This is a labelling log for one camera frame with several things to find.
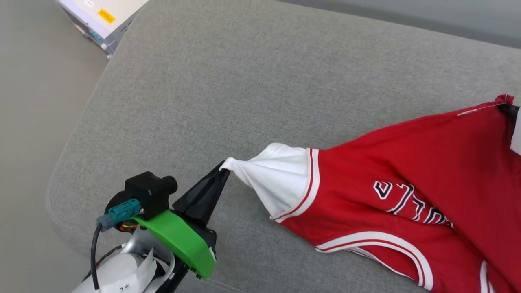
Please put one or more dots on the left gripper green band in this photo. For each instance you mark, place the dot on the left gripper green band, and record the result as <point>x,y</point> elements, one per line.
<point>183,244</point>

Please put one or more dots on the red basketball jersey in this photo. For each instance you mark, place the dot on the red basketball jersey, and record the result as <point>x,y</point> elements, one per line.
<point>386,162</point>

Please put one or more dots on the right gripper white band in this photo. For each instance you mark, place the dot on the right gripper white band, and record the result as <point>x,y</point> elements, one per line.
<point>517,136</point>

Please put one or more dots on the grey fabric sofa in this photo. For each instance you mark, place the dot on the grey fabric sofa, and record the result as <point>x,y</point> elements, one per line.
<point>224,101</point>

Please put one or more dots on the white appliance with yellow label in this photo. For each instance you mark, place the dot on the white appliance with yellow label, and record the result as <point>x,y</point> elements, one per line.
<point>106,24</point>

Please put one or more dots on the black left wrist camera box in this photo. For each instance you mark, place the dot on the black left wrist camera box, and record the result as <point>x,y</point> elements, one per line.
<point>148,191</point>

